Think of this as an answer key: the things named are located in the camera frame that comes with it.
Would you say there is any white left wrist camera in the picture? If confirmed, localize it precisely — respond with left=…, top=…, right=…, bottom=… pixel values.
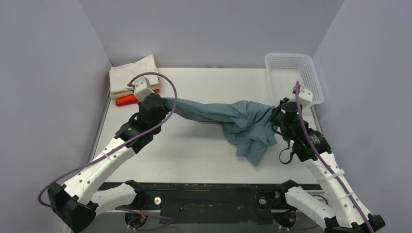
left=133, top=77, right=155, bottom=102

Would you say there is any folded red t-shirt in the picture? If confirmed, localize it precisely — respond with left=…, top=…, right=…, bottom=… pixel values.
left=116, top=100, right=139, bottom=107

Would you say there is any folded beige t-shirt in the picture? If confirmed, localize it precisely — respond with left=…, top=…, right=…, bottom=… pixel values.
left=109, top=84, right=160, bottom=100

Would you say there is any folded cream t-shirt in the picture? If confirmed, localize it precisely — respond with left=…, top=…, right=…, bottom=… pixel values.
left=109, top=54, right=158, bottom=94

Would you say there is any folded orange t-shirt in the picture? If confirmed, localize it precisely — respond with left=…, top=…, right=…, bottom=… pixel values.
left=115, top=89, right=160, bottom=105

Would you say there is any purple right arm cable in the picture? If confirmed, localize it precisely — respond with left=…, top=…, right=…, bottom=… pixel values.
left=294, top=81, right=376, bottom=233

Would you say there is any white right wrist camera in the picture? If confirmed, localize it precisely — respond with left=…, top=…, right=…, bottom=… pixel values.
left=289, top=89, right=313, bottom=110

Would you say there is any teal blue t-shirt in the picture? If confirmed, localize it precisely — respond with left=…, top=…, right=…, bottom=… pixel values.
left=174, top=99, right=277, bottom=167

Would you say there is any white perforated plastic basket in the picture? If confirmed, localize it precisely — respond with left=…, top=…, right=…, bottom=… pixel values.
left=265, top=53, right=324, bottom=104

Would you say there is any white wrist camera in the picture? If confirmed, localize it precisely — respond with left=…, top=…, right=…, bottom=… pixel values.
left=289, top=89, right=313, bottom=110
left=133, top=77, right=155, bottom=102

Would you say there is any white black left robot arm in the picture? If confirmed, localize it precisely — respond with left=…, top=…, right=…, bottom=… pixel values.
left=47, top=94, right=177, bottom=233

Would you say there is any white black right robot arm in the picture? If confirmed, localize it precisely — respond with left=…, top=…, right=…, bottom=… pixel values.
left=271, top=98, right=386, bottom=233

